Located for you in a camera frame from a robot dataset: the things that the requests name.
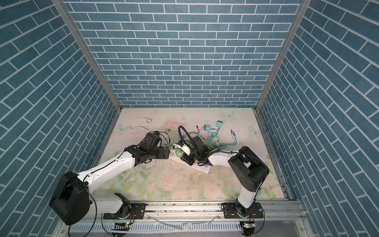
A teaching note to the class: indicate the light green charger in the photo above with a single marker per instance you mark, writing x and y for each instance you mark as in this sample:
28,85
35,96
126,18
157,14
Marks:
180,153

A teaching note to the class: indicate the large teal charger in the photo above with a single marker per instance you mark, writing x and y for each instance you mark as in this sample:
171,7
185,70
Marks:
219,124

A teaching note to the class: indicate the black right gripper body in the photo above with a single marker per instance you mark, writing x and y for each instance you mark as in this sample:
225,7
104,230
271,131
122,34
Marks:
193,156

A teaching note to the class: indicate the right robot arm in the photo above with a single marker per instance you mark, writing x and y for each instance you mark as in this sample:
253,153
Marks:
250,170

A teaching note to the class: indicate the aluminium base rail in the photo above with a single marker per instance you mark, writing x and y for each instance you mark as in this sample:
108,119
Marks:
271,218

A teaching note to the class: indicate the white multicolour power strip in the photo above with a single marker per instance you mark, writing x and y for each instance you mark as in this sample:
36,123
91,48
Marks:
205,169

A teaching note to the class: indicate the small teal charger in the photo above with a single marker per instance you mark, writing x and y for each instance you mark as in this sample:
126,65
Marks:
207,127

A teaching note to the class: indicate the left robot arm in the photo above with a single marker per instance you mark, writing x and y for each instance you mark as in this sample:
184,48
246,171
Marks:
73,198

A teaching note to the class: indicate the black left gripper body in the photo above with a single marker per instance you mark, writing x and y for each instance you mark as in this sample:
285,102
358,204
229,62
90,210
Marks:
158,153

